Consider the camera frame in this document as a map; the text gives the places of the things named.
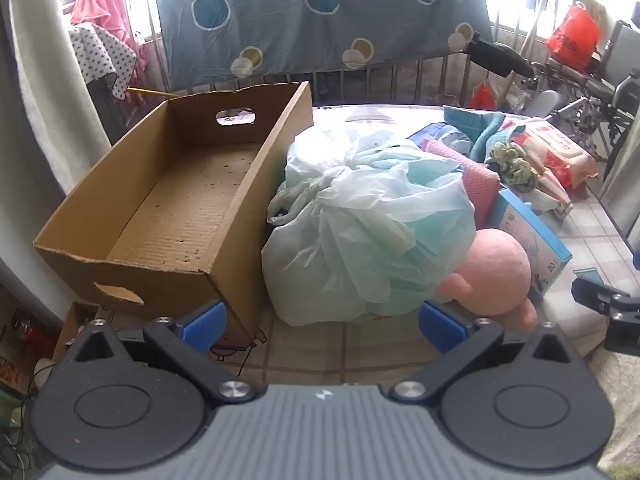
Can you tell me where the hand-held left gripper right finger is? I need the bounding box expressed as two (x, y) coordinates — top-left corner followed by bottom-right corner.
(389, 300), (583, 403)

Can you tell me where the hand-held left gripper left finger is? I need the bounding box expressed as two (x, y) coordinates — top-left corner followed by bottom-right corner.
(60, 301), (257, 405)

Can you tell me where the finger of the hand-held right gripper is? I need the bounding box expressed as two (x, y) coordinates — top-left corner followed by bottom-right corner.
(571, 267), (640, 353)

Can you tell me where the pink plush toy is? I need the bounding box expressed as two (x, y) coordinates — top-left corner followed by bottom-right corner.
(434, 227), (538, 331)

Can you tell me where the brown cardboard box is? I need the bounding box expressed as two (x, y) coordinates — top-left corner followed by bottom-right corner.
(32, 81), (315, 356)

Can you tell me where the blue paper box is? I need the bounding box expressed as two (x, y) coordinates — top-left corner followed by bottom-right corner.
(487, 187), (573, 301)

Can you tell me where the white plastic bag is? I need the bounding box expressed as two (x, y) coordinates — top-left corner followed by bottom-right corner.
(261, 127), (478, 326)

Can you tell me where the pink cloth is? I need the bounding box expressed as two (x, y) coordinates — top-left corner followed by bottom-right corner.
(422, 139), (501, 228)

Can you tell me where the teal towel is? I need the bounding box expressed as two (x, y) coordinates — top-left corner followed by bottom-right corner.
(442, 105), (521, 161)

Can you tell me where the blue white soft packet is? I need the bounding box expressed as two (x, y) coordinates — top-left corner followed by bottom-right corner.
(406, 122), (473, 158)

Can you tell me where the checked printed bed sheet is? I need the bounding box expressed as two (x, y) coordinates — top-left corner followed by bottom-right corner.
(215, 105), (636, 386)

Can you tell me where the white curtain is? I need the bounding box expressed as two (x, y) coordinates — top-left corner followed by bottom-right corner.
(7, 0), (113, 196)
(602, 125), (640, 251)

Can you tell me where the small white tissue packet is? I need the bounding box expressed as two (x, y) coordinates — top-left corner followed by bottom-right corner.
(530, 170), (573, 218)

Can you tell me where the orange white tissue packet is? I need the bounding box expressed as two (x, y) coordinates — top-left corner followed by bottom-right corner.
(510, 117), (598, 191)

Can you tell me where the green fluffy scrunchie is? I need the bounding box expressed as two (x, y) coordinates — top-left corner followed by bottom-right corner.
(487, 141), (540, 193)

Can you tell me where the white plastic container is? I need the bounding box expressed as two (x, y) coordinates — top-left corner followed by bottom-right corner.
(530, 91), (561, 118)

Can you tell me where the small red bag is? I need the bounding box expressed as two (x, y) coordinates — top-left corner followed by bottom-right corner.
(467, 81), (496, 111)

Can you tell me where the yellow stick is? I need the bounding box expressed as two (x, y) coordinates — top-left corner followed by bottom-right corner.
(127, 86), (183, 100)

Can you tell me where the metal railing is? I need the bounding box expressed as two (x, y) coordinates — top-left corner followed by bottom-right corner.
(310, 50), (481, 108)

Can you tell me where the black padded seat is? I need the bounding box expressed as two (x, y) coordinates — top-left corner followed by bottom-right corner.
(457, 32), (536, 78)

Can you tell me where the orange plastic bag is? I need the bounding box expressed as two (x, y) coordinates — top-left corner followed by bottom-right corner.
(546, 2), (602, 72)

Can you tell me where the white dotted cloth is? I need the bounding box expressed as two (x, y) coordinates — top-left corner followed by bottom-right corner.
(67, 24), (138, 101)

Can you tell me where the grey quilt with blue circles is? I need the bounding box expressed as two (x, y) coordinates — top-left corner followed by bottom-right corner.
(150, 0), (496, 93)

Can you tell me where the pink garment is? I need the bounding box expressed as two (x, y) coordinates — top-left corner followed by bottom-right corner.
(70, 0), (148, 91)

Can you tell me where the metal frame equipment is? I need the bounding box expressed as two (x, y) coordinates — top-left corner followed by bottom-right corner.
(530, 20), (640, 161)

